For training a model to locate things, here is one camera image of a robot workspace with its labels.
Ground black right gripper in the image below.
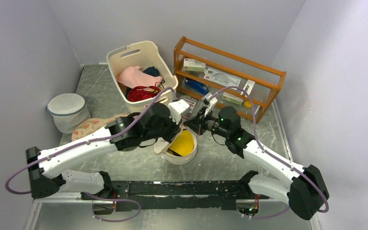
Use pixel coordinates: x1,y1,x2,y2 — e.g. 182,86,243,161
184,106,230,138

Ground yellow bra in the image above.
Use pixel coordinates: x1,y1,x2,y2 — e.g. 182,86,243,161
167,129,195,157

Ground white mesh laundry bag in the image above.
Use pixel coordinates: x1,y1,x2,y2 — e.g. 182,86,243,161
153,126,197,165

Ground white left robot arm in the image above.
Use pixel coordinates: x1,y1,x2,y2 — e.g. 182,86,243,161
26,100,189,199

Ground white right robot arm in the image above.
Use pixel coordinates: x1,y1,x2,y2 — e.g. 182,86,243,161
184,106,330,220

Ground cream plastic laundry basket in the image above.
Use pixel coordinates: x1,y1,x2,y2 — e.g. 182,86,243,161
106,41,178,112

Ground floral pink bra bag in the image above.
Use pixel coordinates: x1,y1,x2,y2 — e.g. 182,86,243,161
71,114,128,141

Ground pack of coloured markers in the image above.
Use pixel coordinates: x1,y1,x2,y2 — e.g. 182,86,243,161
180,94,197,119

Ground blue stapler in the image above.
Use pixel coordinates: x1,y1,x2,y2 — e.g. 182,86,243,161
184,78,209,95

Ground red garment in basket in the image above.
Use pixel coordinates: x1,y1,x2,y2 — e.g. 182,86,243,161
127,86,161,102

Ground green white box lower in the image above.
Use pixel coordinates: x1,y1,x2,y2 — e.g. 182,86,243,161
222,92,243,105

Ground green white box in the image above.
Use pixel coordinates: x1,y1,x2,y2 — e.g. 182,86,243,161
222,92,243,105
183,58,206,72

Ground clear blister pack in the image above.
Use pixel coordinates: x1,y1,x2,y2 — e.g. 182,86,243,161
203,67,241,87

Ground yellow small block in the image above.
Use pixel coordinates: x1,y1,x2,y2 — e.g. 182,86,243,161
243,101,254,109

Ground dark blue garment in basket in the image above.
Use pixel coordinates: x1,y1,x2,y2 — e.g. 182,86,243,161
143,66,160,77

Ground pink cloth in basket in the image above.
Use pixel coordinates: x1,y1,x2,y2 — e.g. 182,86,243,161
116,66,163,93

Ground green white box upper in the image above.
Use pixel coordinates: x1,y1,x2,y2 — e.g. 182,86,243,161
183,58,206,72

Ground orange wooden shelf rack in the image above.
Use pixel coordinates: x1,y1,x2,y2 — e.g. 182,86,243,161
173,36,287,121

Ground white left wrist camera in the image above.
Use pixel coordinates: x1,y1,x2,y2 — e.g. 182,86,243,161
167,99,190,124

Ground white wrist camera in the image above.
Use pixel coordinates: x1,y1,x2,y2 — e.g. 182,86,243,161
167,99,190,124
202,92,218,117

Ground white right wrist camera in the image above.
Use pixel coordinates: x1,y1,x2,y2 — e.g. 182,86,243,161
202,92,218,117

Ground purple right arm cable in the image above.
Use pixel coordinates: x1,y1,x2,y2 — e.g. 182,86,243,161
207,86,330,220

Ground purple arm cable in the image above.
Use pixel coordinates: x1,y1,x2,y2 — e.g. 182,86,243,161
5,86,177,223
207,86,330,220

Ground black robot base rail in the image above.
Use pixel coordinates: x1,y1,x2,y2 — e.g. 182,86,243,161
96,178,258,212

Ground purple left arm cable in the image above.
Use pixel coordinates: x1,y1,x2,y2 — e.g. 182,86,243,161
5,86,177,223

